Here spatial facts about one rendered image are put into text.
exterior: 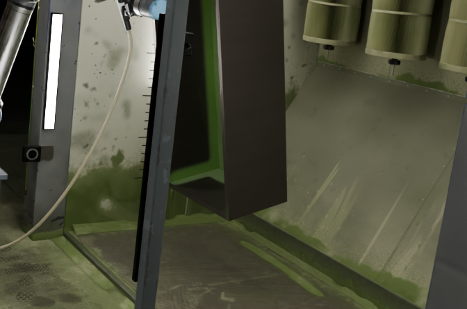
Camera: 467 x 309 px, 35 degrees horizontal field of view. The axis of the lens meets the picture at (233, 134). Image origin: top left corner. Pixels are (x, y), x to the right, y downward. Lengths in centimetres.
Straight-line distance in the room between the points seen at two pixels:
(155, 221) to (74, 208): 212
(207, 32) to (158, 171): 178
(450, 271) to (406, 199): 218
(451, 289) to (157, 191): 90
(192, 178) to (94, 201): 68
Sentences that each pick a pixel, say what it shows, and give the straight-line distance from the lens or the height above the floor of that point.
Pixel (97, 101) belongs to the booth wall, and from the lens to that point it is 420.
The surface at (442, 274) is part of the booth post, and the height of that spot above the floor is 94.
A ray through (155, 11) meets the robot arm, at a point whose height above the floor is 139.
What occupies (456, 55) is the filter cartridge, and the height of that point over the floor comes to 134.
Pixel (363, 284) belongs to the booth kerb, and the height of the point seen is 12.
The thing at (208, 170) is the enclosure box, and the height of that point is 52.
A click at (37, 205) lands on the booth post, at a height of 21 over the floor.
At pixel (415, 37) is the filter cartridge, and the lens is 405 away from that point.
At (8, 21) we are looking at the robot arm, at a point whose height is 127.
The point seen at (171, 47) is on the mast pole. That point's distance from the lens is 212.
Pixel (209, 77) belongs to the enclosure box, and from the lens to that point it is 392.
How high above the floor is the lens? 155
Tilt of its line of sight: 12 degrees down
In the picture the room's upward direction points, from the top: 7 degrees clockwise
